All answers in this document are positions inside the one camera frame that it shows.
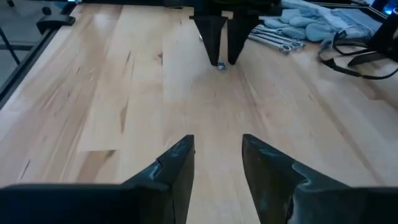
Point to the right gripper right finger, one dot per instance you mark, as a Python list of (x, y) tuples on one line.
[(273, 186)]

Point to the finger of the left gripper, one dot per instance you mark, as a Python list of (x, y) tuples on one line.
[(211, 37), (237, 37)]

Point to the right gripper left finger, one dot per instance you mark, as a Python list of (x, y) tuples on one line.
[(161, 193)]

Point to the silver socket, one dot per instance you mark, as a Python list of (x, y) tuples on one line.
[(221, 66)]

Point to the silver combination wrench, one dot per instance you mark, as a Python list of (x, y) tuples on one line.
[(280, 39), (270, 43), (289, 35)]

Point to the grey blue wrench pouch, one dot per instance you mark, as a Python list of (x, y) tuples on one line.
[(311, 21)]

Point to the black framed safety glasses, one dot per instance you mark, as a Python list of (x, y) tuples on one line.
[(342, 68)]

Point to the black clamp bracket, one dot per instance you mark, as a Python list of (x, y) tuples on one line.
[(54, 21)]

